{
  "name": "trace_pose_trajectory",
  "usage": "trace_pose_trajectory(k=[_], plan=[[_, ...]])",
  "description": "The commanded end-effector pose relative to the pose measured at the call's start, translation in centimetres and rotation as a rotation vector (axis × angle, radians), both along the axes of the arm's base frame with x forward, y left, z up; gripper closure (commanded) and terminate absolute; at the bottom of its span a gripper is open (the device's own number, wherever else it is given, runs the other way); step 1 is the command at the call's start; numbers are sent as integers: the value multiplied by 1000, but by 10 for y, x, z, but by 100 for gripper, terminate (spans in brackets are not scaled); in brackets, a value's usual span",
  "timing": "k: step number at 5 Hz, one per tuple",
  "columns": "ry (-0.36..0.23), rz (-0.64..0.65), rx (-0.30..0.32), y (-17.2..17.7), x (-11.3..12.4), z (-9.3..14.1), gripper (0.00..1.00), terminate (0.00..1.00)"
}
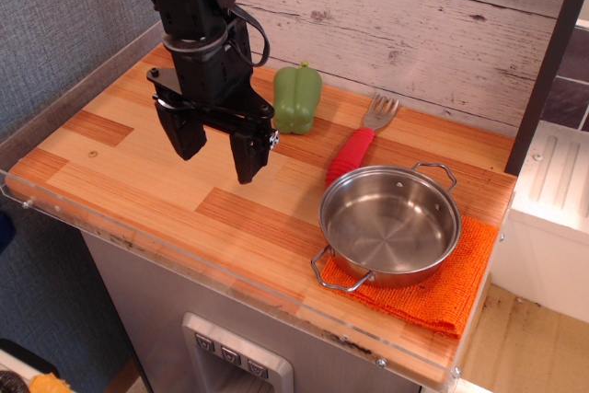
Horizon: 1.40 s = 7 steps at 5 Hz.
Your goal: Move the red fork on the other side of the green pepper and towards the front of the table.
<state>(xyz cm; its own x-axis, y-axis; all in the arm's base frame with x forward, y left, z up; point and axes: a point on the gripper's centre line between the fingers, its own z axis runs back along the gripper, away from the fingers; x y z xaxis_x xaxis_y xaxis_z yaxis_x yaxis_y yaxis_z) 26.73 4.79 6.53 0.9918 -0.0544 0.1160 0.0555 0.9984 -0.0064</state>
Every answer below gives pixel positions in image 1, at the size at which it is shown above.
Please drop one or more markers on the clear acrylic edge guard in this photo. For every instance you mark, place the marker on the clear acrylic edge guard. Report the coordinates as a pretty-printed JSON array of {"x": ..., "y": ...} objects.
[{"x": 240, "y": 247}]

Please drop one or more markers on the stainless steel pot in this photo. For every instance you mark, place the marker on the stainless steel pot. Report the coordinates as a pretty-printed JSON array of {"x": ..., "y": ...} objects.
[{"x": 387, "y": 226}]

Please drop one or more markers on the red handled metal fork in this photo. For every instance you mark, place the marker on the red handled metal fork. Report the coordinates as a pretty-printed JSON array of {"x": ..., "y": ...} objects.
[{"x": 380, "y": 113}]

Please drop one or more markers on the dark right shelf post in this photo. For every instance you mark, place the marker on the dark right shelf post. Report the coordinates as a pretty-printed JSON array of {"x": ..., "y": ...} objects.
[{"x": 558, "y": 43}]

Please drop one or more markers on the yellow object at corner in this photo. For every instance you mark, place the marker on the yellow object at corner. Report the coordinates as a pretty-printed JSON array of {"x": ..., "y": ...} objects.
[{"x": 48, "y": 383}]

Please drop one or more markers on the green toy bell pepper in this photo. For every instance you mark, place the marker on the green toy bell pepper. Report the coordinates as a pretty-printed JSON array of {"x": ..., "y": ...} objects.
[{"x": 296, "y": 94}]

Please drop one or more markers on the grey toy fridge cabinet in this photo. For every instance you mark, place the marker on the grey toy fridge cabinet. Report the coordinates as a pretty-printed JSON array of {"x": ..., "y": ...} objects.
[{"x": 190, "y": 337}]

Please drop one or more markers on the white toy sink unit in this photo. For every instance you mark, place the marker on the white toy sink unit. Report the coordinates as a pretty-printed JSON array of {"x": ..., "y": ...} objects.
[{"x": 542, "y": 252}]

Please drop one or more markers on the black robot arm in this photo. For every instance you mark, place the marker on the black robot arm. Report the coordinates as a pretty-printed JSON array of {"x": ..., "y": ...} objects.
[{"x": 187, "y": 18}]

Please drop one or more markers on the orange woven cloth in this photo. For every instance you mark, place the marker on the orange woven cloth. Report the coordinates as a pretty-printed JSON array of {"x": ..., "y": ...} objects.
[{"x": 443, "y": 302}]

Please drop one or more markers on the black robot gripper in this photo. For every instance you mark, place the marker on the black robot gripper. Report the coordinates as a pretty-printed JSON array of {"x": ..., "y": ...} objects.
[{"x": 209, "y": 86}]

